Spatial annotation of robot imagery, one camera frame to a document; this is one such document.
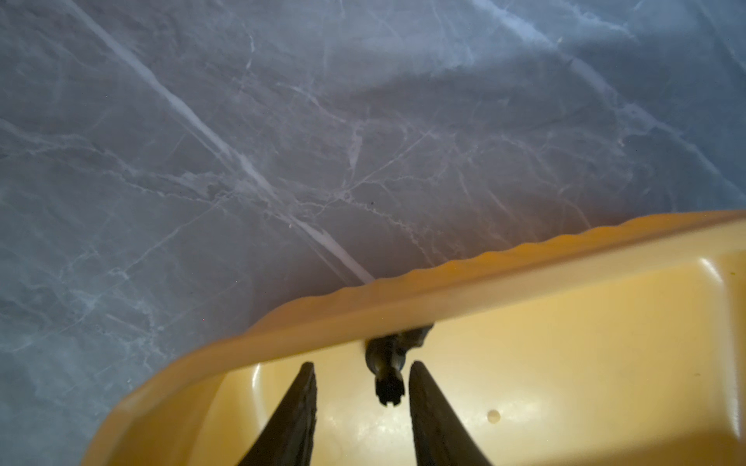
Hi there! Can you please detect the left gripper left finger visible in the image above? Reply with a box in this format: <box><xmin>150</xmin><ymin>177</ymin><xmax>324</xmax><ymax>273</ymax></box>
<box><xmin>238</xmin><ymin>362</ymin><xmax>318</xmax><ymax>466</ymax></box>

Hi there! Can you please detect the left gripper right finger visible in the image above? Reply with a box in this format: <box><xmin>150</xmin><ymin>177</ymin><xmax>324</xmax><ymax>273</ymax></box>
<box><xmin>408</xmin><ymin>361</ymin><xmax>491</xmax><ymax>466</ymax></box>

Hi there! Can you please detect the black chess rook piece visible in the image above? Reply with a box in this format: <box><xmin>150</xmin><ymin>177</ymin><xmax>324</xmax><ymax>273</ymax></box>
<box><xmin>365</xmin><ymin>323</ymin><xmax>434</xmax><ymax>406</ymax></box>

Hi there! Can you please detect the yellow tray with black pieces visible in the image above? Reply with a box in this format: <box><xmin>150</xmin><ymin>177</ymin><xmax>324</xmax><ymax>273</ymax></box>
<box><xmin>84</xmin><ymin>211</ymin><xmax>745</xmax><ymax>465</ymax></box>

